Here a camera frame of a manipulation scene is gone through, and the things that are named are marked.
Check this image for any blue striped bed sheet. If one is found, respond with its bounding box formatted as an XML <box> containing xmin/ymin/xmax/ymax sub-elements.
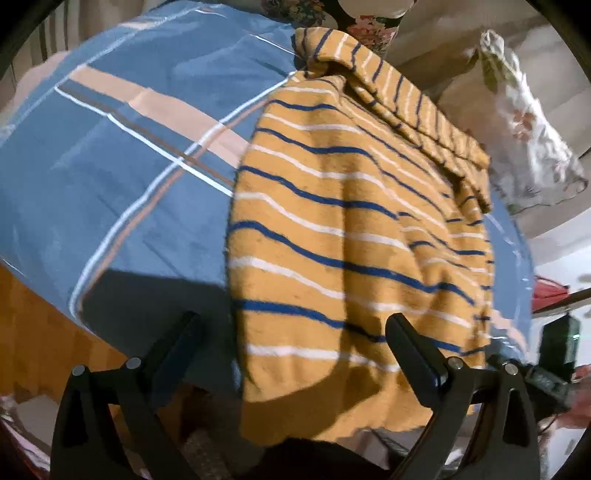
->
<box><xmin>0</xmin><ymin>0</ymin><xmax>536</xmax><ymax>393</ymax></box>

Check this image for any red object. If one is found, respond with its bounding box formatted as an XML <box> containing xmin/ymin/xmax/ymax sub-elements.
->
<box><xmin>532</xmin><ymin>275</ymin><xmax>570</xmax><ymax>313</ymax></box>

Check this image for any person's right hand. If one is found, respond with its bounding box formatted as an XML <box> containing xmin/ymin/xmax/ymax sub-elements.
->
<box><xmin>552</xmin><ymin>395</ymin><xmax>590</xmax><ymax>445</ymax></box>

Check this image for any yellow striped knit garment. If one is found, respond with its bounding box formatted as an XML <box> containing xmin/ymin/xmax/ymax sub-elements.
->
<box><xmin>223</xmin><ymin>27</ymin><xmax>496</xmax><ymax>448</ymax></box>

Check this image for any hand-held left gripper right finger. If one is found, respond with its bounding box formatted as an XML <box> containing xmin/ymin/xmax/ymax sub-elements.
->
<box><xmin>385</xmin><ymin>312</ymin><xmax>542</xmax><ymax>479</ymax></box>

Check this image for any white floral pillow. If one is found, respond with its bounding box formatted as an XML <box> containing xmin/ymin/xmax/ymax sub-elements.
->
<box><xmin>475</xmin><ymin>28</ymin><xmax>590</xmax><ymax>216</ymax></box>

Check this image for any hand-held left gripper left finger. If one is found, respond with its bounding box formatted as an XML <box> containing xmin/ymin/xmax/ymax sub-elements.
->
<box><xmin>49</xmin><ymin>311</ymin><xmax>205</xmax><ymax>479</ymax></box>

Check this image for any dark floral cloth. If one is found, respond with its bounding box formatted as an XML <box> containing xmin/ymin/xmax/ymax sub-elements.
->
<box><xmin>259</xmin><ymin>0</ymin><xmax>407</xmax><ymax>57</ymax></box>

